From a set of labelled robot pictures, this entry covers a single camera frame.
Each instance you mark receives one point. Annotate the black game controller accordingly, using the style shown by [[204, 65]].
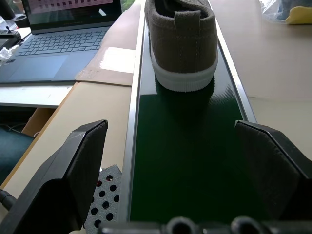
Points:
[[8, 37]]

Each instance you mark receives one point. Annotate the clear plastic bag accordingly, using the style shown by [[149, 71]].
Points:
[[278, 9]]

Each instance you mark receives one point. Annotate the yellow cloth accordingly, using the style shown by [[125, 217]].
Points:
[[300, 15]]

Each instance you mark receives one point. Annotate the teal office chair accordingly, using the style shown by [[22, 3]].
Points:
[[12, 151]]

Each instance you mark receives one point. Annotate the green conveyor belt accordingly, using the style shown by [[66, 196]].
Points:
[[185, 136]]

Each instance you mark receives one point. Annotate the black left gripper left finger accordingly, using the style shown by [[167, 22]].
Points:
[[61, 175]]

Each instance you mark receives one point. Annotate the grey open laptop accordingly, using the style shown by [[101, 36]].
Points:
[[57, 40]]

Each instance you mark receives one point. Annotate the olive canvas shoe white sole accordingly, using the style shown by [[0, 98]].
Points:
[[181, 46]]

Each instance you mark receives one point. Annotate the grey perforated motor housing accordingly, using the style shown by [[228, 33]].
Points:
[[106, 198]]

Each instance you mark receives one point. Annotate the crumpled white paper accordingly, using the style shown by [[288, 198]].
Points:
[[5, 54]]

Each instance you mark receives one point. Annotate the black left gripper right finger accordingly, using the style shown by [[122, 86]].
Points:
[[273, 170]]

